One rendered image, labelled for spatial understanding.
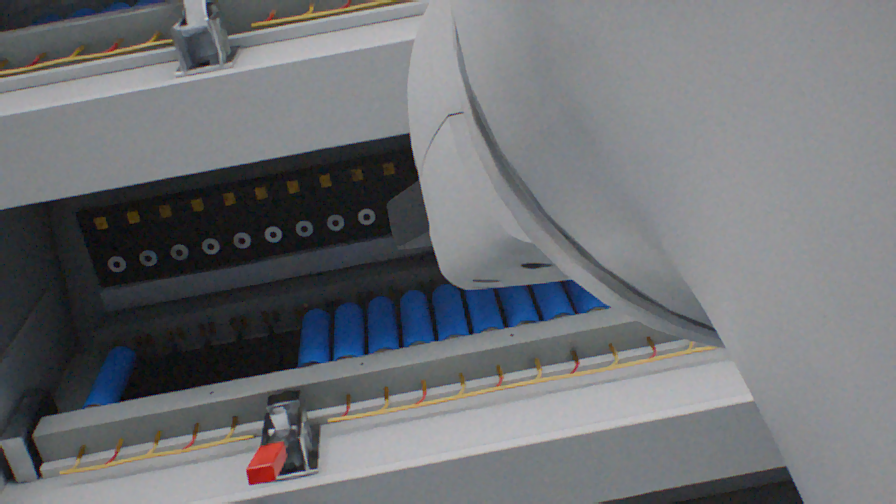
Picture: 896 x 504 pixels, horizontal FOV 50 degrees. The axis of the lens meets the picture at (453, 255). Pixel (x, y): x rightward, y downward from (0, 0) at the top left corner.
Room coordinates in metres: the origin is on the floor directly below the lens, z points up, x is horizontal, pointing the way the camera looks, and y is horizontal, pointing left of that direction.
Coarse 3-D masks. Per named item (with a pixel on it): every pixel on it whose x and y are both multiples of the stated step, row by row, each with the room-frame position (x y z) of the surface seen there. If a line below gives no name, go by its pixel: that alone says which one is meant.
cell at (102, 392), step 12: (120, 348) 0.58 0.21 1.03; (108, 360) 0.57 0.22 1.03; (120, 360) 0.57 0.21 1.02; (132, 360) 0.58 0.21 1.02; (108, 372) 0.56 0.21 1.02; (120, 372) 0.56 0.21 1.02; (132, 372) 0.58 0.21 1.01; (96, 384) 0.55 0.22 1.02; (108, 384) 0.55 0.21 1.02; (120, 384) 0.55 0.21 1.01; (96, 396) 0.53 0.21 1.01; (108, 396) 0.54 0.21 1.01; (120, 396) 0.55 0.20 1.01; (84, 408) 0.53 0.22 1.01
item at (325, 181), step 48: (192, 192) 0.61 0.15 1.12; (240, 192) 0.61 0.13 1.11; (288, 192) 0.61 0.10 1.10; (336, 192) 0.62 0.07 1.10; (384, 192) 0.62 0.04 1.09; (96, 240) 0.62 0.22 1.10; (144, 240) 0.62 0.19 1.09; (192, 240) 0.62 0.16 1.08; (288, 240) 0.63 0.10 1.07; (336, 240) 0.63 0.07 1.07
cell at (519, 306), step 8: (504, 288) 0.57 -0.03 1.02; (512, 288) 0.57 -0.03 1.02; (520, 288) 0.57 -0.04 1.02; (504, 296) 0.57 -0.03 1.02; (512, 296) 0.56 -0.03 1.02; (520, 296) 0.56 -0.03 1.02; (528, 296) 0.56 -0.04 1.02; (504, 304) 0.56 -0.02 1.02; (512, 304) 0.55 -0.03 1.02; (520, 304) 0.55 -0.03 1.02; (528, 304) 0.55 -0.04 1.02; (504, 312) 0.56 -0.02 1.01; (512, 312) 0.54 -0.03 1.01; (520, 312) 0.54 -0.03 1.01; (528, 312) 0.54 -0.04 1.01; (536, 312) 0.55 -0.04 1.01; (512, 320) 0.54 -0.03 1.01; (520, 320) 0.53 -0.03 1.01; (528, 320) 0.53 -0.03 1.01; (536, 320) 0.53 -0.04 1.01
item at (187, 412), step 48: (480, 336) 0.51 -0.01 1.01; (528, 336) 0.50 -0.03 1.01; (576, 336) 0.50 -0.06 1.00; (624, 336) 0.50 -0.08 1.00; (672, 336) 0.51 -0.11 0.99; (240, 384) 0.51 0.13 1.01; (288, 384) 0.50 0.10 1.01; (336, 384) 0.50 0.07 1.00; (384, 384) 0.50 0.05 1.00; (432, 384) 0.51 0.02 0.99; (528, 384) 0.49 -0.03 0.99; (48, 432) 0.50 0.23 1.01; (96, 432) 0.50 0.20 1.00; (144, 432) 0.50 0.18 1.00; (192, 432) 0.50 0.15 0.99
